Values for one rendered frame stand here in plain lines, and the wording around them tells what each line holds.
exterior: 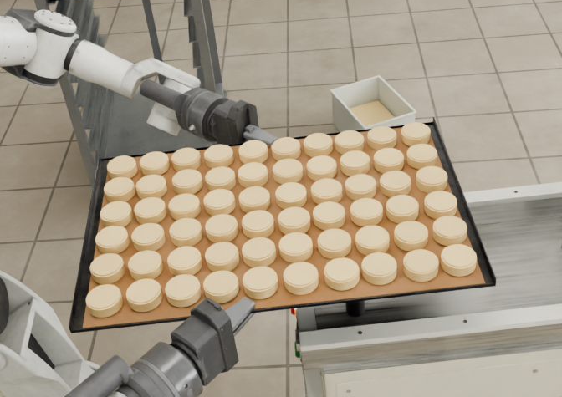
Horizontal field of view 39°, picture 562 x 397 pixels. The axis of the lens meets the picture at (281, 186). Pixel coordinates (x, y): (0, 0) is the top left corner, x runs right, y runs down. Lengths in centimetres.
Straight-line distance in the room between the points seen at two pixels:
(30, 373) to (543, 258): 91
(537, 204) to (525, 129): 172
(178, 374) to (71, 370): 58
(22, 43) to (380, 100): 201
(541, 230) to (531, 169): 151
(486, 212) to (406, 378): 37
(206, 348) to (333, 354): 28
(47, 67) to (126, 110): 169
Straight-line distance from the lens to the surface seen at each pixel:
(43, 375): 147
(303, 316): 138
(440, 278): 117
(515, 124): 328
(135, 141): 306
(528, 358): 137
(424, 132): 140
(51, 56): 156
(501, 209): 153
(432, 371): 134
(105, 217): 131
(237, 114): 142
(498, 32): 389
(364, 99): 327
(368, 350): 129
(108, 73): 157
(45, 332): 156
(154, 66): 156
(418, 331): 128
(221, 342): 108
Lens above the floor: 188
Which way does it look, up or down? 39 degrees down
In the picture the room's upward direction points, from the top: 6 degrees counter-clockwise
